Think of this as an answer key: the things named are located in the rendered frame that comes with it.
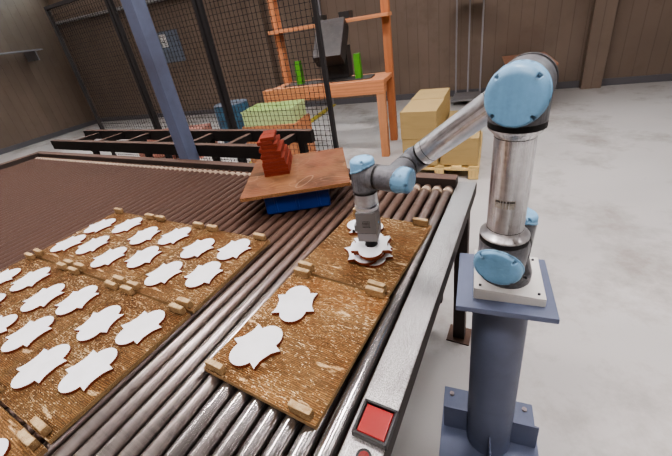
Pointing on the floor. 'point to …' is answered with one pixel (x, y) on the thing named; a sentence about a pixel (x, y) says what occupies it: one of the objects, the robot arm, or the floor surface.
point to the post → (151, 51)
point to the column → (493, 375)
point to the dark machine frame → (205, 142)
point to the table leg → (456, 295)
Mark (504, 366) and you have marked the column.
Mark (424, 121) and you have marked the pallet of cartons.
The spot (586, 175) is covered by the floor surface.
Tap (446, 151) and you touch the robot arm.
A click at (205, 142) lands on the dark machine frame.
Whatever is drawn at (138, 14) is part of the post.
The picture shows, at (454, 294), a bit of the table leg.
